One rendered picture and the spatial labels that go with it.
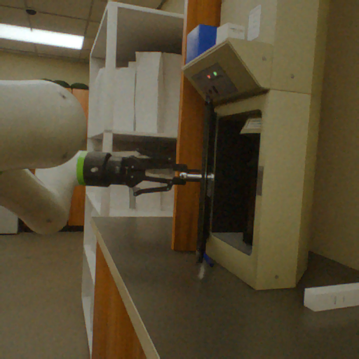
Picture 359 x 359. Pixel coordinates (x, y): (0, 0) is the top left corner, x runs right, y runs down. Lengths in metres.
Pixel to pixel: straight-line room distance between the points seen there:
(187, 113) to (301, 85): 0.40
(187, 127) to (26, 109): 0.81
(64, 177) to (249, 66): 0.52
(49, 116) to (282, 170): 0.59
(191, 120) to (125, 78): 1.07
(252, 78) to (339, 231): 0.66
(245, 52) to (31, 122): 0.56
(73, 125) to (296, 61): 0.59
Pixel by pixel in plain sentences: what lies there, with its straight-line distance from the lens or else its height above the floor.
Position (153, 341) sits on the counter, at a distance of 0.67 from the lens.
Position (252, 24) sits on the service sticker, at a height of 1.59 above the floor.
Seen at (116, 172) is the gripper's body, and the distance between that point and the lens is 0.96.
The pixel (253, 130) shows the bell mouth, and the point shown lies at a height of 1.32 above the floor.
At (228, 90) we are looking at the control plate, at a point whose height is 1.42.
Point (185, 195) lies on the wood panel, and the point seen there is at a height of 1.12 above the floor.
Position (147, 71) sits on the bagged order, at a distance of 2.14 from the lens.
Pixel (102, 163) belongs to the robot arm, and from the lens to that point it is 0.96.
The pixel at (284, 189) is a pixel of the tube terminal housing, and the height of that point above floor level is 1.18.
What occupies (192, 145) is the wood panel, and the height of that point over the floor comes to 1.28.
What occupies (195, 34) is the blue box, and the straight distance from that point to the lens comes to 1.09.
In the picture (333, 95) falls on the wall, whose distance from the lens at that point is 1.41.
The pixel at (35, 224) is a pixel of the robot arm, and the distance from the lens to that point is 0.94.
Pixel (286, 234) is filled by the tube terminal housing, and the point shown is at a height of 1.07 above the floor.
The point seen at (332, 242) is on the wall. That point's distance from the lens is 1.37.
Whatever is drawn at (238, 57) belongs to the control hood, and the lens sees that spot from 0.87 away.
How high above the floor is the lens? 1.25
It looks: 4 degrees down
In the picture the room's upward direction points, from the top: 3 degrees clockwise
